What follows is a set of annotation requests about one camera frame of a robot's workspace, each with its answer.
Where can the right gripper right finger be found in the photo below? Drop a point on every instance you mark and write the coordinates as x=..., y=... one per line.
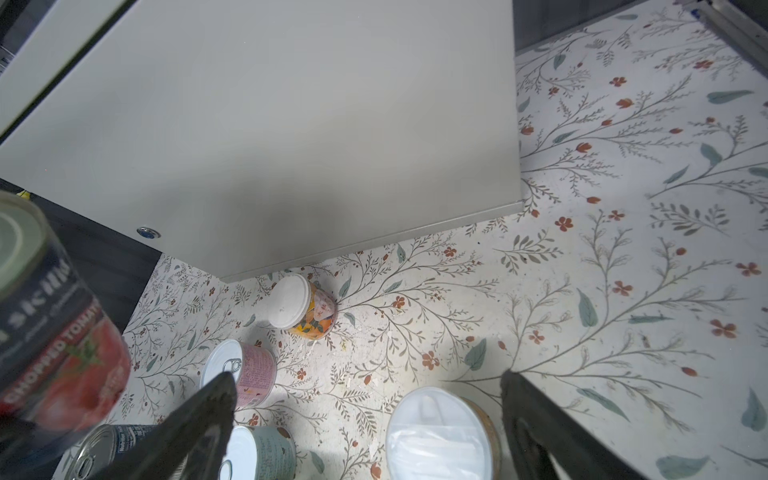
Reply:
x=542, y=437

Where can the grey metal cabinet box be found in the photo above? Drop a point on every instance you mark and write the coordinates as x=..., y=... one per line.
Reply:
x=244, y=137

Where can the orange fruit can white lid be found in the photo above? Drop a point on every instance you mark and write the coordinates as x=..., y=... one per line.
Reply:
x=300, y=307

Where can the green label can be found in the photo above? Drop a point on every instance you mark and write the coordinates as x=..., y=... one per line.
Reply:
x=258, y=453

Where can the pink label can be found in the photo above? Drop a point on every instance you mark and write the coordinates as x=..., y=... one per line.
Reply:
x=254, y=370

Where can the yellow green can plastic lid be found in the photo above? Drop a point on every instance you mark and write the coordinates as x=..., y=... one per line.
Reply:
x=435, y=434

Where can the floral patterned mat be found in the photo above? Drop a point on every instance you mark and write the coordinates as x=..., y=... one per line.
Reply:
x=632, y=288

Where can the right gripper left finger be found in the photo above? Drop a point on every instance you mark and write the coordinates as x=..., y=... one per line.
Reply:
x=193, y=438

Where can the dark tomato tin can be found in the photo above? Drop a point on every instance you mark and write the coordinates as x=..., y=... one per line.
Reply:
x=64, y=363

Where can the blue label tin can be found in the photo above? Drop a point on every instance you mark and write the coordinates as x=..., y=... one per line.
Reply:
x=100, y=448

